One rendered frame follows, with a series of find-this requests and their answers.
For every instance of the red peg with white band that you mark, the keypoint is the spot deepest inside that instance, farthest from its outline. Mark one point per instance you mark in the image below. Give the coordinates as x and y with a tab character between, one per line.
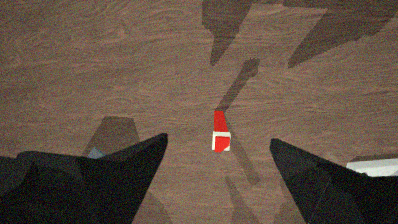
221	136

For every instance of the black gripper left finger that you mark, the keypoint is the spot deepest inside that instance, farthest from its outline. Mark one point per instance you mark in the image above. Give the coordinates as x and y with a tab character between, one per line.
112	186

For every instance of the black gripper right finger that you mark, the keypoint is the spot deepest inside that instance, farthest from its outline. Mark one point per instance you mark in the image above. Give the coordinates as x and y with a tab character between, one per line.
328	193

